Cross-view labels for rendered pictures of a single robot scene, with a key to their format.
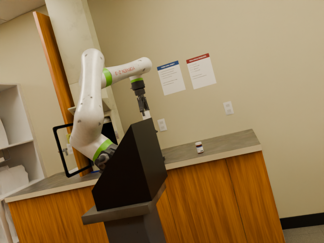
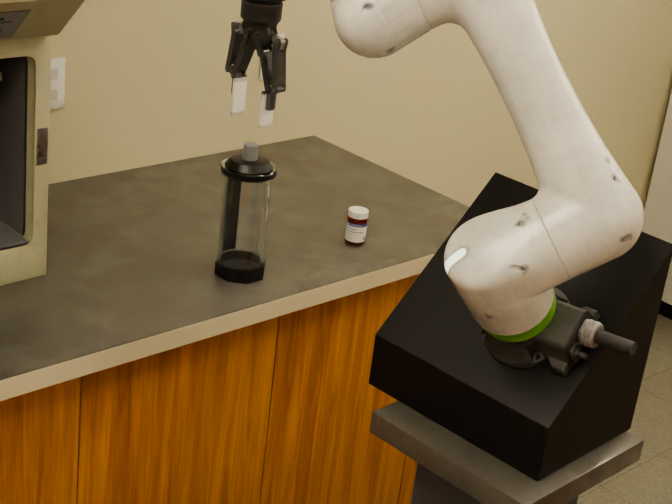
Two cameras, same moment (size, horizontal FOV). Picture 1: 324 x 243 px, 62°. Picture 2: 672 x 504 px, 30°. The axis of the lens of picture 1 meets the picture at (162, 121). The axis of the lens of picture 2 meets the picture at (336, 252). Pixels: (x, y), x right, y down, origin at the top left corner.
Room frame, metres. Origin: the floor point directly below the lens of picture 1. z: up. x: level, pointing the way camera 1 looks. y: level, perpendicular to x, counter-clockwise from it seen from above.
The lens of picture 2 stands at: (0.70, 1.98, 1.99)
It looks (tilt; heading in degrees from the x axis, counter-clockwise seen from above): 24 degrees down; 299
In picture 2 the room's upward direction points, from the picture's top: 7 degrees clockwise
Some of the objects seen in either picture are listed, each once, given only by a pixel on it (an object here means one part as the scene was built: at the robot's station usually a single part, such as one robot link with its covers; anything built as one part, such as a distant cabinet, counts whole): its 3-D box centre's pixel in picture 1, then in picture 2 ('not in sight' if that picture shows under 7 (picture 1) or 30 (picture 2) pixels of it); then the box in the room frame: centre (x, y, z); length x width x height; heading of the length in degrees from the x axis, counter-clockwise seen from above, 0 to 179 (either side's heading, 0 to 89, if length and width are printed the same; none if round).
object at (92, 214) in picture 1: (127, 200); (506, 435); (1.28, 0.26, 0.92); 0.32 x 0.32 x 0.04; 76
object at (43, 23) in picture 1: (74, 94); not in sight; (2.45, 0.70, 1.64); 0.49 x 0.03 x 1.40; 164
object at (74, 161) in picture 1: (73, 148); not in sight; (2.12, 0.74, 1.19); 0.30 x 0.01 x 0.40; 157
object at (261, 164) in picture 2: not in sight; (249, 160); (1.94, 0.10, 1.18); 0.09 x 0.09 x 0.07
